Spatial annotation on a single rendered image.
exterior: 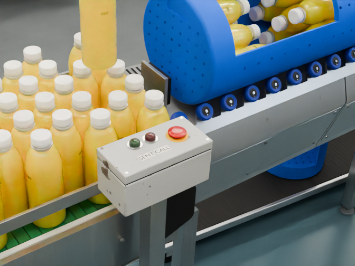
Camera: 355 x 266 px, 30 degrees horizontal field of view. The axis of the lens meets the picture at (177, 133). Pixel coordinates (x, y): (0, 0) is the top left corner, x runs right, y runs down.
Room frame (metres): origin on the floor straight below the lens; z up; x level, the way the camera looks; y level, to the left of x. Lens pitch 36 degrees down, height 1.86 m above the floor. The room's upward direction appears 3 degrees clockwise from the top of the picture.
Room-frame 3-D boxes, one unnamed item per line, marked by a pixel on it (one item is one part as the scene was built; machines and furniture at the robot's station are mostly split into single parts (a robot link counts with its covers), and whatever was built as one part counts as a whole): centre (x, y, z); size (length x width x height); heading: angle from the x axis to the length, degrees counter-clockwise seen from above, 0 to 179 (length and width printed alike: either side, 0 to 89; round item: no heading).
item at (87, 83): (1.25, 0.22, 1.00); 0.07 x 0.07 x 0.20
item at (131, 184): (0.99, 0.04, 1.05); 0.20 x 0.10 x 0.10; 128
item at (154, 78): (1.35, 0.06, 0.99); 0.10 x 0.02 x 0.12; 38
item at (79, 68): (1.25, 0.22, 1.10); 0.04 x 0.04 x 0.02
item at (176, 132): (1.02, 0.00, 1.11); 0.04 x 0.04 x 0.01
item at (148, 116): (1.14, 0.05, 1.00); 0.07 x 0.07 x 0.20
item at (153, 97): (1.14, 0.05, 1.10); 0.04 x 0.04 x 0.02
